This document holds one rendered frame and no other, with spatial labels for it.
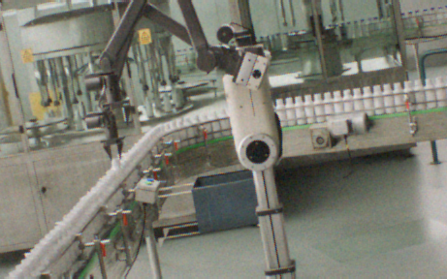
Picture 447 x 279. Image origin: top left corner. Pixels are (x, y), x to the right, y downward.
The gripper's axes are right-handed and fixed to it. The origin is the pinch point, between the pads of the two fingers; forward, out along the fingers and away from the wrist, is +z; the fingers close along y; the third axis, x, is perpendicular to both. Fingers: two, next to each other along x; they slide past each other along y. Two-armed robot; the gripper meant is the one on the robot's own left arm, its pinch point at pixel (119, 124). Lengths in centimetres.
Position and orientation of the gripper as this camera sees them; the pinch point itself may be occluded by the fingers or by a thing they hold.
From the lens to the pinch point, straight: 376.3
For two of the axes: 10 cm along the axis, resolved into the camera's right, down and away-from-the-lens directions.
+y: 9.8, -1.6, -0.8
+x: 0.6, -1.4, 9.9
